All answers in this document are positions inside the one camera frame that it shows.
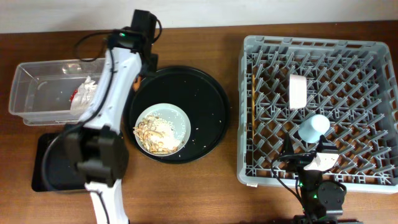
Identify light blue cup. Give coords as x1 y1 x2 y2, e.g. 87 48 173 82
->
298 114 330 143

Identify pink white bowl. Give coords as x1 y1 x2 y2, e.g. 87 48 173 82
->
289 75 307 110

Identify wooden chopstick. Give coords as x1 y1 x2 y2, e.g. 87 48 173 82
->
251 74 255 134

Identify grey plate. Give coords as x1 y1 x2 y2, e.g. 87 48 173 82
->
132 103 191 157

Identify red snack wrapper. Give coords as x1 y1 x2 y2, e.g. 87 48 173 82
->
69 89 78 103

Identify white tissue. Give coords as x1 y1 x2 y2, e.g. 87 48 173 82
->
70 76 98 115

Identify orange carrot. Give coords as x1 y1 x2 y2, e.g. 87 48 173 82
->
132 76 142 91

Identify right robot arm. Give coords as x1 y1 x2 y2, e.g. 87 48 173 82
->
276 134 347 224

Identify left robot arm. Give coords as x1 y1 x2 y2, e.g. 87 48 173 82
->
62 9 161 223

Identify grey dishwasher rack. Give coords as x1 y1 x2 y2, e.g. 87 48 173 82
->
237 35 397 194

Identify round black tray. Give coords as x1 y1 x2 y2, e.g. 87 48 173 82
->
124 66 230 164

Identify clear plastic bin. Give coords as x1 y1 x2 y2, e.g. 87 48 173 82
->
9 58 104 126

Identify black rectangular tray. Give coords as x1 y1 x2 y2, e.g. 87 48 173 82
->
31 133 85 192

